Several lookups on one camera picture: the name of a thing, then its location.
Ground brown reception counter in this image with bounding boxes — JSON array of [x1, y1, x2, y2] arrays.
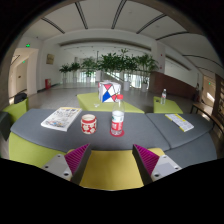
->
[[149, 71, 196, 99]]

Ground potted plant white pot left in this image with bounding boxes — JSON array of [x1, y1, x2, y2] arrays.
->
[[81, 57, 96, 83]]

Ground magazine near the cup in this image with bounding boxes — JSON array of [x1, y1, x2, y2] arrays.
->
[[41, 107, 82, 132]]

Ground green chair left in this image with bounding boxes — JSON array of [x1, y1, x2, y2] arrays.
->
[[3, 99, 28, 123]]

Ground potted plant right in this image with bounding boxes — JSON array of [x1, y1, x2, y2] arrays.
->
[[137, 54, 158, 92]]

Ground yellow white booklet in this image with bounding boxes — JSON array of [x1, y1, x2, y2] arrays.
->
[[166, 114, 194, 132]]

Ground red white patterned cup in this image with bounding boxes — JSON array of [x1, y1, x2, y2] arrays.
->
[[81, 114, 97, 134]]

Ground framed wall picture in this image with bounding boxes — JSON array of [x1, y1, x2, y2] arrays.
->
[[46, 54, 54, 65]]

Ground far left potted plants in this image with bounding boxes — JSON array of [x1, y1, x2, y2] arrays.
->
[[59, 62, 80, 83]]

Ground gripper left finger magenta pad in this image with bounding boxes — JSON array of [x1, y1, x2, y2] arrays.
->
[[42, 144, 91, 184]]

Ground potted plant white pot centre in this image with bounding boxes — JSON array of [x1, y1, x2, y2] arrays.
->
[[97, 49, 137, 91]]

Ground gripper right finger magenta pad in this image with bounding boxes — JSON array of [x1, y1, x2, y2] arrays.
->
[[132, 144, 181, 185]]

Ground red fire extinguisher box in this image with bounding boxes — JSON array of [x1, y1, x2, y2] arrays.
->
[[45, 79, 51, 89]]

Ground potted plant white pot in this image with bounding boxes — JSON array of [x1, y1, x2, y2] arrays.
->
[[97, 49, 137, 91], [81, 57, 96, 83]]

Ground grey curved table left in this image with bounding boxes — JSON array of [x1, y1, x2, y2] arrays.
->
[[11, 109, 170, 152]]

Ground grey table right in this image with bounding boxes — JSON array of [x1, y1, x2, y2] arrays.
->
[[146, 113, 217, 168]]

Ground yellow-green table with bottle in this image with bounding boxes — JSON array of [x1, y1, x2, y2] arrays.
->
[[153, 96, 183, 114]]

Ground red round coaster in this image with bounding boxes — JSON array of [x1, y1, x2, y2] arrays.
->
[[110, 129, 125, 137]]

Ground clear water bottle red cap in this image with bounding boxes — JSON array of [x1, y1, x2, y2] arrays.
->
[[111, 94, 125, 131]]

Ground standing person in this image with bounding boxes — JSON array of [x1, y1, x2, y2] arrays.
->
[[194, 83, 200, 102]]

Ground long wooden bench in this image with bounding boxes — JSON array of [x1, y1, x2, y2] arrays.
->
[[191, 103, 224, 134]]

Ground yellow-green table with cube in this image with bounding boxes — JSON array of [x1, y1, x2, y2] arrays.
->
[[77, 92, 142, 113]]

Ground distant clear water bottle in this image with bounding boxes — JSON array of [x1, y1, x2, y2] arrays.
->
[[160, 89, 167, 105]]

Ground colourful geometric cube box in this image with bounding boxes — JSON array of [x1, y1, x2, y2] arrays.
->
[[98, 80, 121, 103]]

